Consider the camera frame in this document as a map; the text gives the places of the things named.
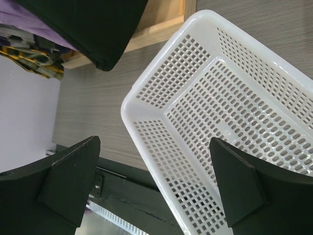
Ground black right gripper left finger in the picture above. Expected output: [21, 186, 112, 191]
[0, 136, 100, 235]

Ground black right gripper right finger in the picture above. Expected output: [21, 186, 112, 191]
[209, 138, 313, 235]

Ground black trousers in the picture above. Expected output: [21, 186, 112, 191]
[17, 0, 147, 71]

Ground white plastic mesh basket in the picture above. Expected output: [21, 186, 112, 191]
[121, 10, 313, 235]

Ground camouflage garment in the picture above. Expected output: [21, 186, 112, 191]
[0, 46, 64, 80]

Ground patterned purple garment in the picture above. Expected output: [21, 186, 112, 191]
[0, 24, 70, 57]

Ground wooden clothes rack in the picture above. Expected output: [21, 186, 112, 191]
[63, 0, 196, 69]

